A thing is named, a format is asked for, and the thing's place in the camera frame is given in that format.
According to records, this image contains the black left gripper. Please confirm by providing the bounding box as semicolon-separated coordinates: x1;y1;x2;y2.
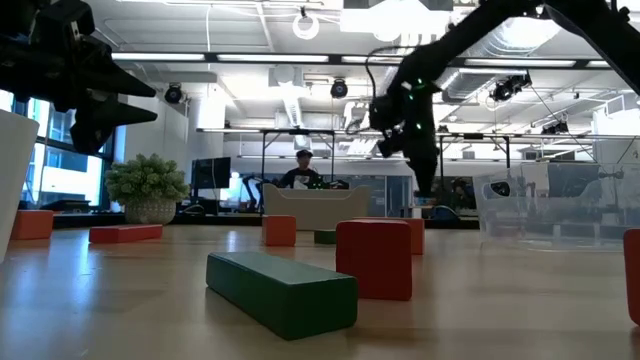
0;0;159;154

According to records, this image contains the long ceiling light strip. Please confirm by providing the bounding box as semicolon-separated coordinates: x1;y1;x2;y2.
110;51;614;70

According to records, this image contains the clear plastic bin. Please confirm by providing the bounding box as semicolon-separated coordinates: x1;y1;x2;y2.
472;162;640;251

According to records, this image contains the white ring light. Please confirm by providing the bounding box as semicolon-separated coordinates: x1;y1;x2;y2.
292;12;321;41

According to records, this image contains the black computer monitor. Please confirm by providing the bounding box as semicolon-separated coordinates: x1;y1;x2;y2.
191;156;233;191

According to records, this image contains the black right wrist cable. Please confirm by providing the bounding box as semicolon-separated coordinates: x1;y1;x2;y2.
363;45;416;101

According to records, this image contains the silver ventilation duct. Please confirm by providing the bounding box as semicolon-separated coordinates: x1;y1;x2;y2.
434;19;561;104

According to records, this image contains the black metal frame stand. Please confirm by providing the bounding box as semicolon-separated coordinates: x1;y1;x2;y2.
437;132;512;171
259;128;337;216

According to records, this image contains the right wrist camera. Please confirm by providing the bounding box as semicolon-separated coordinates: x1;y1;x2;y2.
368;94;401;132

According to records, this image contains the white plastic bin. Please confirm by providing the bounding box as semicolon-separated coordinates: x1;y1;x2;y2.
0;108;40;264

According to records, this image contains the grey plastic bin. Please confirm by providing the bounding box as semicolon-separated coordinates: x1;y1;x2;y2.
263;183;370;232

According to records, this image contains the orange wooden block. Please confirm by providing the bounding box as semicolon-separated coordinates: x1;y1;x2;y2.
261;214;297;248
352;216;426;256

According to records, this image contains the black aluminium table frame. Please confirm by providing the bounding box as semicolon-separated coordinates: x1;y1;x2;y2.
52;212;481;230

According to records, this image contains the large window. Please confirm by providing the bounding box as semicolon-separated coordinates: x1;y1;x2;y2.
0;89;117;211

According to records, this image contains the person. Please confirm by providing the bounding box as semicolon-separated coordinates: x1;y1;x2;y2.
278;148;324;190

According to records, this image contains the green artificial potted plant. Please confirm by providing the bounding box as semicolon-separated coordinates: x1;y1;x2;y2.
104;152;191;226

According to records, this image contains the small orange wooden cube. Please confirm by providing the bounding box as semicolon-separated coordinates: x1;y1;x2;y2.
10;209;55;241
623;228;640;326

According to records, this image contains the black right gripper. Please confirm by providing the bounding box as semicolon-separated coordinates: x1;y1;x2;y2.
377;54;446;195

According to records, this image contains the long red wooden block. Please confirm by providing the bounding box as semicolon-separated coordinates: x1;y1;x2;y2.
88;223;164;245

